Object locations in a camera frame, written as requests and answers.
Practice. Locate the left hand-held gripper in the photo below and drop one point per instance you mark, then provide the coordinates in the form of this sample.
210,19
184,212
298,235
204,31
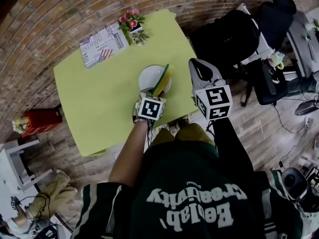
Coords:
152,107

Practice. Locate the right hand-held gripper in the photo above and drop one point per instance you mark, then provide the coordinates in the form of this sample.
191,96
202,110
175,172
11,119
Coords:
216,101

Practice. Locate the white round plate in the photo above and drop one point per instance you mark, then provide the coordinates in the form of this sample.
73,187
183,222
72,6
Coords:
149,77

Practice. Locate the yellow green sponge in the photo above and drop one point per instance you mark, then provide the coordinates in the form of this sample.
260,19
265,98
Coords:
165,80

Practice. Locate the person's right forearm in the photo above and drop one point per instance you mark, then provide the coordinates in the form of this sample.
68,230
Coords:
231,146

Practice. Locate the person's left forearm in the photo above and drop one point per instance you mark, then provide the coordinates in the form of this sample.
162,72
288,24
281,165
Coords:
127,155

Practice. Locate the person's left shoe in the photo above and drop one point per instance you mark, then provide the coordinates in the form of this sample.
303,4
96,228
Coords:
164,129

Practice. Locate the person's shoe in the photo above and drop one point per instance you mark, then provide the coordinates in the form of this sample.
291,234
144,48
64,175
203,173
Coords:
183,122
164,129

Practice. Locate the person's right shoe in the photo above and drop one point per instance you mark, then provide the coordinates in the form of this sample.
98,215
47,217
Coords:
183,122

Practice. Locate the black backpack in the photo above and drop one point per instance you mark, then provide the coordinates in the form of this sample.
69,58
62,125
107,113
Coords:
224,38

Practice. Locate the person's khaki trousers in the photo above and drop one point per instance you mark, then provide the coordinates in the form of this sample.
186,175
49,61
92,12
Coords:
192,133

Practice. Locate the table with yellow-green tablecloth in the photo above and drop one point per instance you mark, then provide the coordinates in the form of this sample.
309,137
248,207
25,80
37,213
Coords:
99,103

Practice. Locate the white chair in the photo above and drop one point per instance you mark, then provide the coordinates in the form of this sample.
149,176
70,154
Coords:
264,48

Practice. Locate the small variegated pot plant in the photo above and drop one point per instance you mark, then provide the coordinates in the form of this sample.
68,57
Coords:
139,37

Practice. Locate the newspaper print box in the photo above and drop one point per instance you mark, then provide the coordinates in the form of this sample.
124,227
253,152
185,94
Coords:
102,46

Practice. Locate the pink flower pot plant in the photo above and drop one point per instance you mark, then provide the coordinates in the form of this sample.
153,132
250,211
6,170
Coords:
130,21

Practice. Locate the black office chair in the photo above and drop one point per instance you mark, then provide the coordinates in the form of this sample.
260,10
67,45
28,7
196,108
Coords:
276,21

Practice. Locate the person's green jersey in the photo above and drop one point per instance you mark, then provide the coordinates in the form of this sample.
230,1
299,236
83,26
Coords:
189,195

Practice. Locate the gray desk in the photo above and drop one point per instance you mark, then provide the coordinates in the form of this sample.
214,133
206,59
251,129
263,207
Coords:
301,46

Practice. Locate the gray round device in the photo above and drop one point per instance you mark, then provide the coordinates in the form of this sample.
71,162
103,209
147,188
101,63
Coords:
306,108

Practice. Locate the red box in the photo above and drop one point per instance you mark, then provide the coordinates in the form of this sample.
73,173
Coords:
43,121

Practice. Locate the dark round device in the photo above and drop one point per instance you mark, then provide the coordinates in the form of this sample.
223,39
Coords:
294,183

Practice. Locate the white side table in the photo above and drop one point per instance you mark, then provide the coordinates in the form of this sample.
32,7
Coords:
12,163

